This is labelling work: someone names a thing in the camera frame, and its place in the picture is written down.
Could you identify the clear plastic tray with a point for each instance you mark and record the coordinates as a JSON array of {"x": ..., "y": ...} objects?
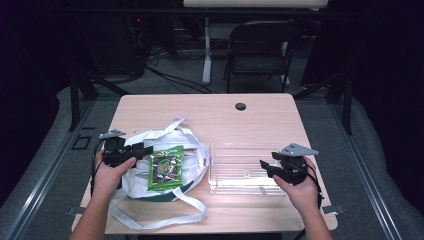
[{"x": 240, "y": 173}]

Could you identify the white tote bag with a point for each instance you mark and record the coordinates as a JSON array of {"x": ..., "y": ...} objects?
[{"x": 170, "y": 140}]

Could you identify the black folding chair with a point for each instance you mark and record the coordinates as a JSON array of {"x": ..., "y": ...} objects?
[{"x": 258, "y": 46}]

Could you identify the black metal stand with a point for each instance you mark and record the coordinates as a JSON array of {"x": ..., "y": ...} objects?
[
  {"x": 76, "y": 100},
  {"x": 347, "y": 106}
]

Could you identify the grey tape strip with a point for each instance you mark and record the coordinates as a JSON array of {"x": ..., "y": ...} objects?
[
  {"x": 333, "y": 209},
  {"x": 75, "y": 210}
]

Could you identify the aluminium floor rail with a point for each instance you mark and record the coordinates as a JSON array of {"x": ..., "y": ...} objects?
[
  {"x": 366, "y": 176},
  {"x": 43, "y": 180}
]

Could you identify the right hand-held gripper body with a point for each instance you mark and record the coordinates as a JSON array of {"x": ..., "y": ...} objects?
[{"x": 291, "y": 166}]

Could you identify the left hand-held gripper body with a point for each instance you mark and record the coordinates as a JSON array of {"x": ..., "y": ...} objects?
[{"x": 115, "y": 151}]

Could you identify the white desk leg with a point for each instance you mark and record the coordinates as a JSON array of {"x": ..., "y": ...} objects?
[{"x": 207, "y": 56}]

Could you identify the person's right hand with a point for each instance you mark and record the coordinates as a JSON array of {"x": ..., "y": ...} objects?
[{"x": 301, "y": 196}]

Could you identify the person's left hand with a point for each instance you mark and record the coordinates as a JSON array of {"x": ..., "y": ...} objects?
[{"x": 108, "y": 180}]

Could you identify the green snack packet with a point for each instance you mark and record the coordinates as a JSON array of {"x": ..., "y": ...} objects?
[{"x": 166, "y": 168}]

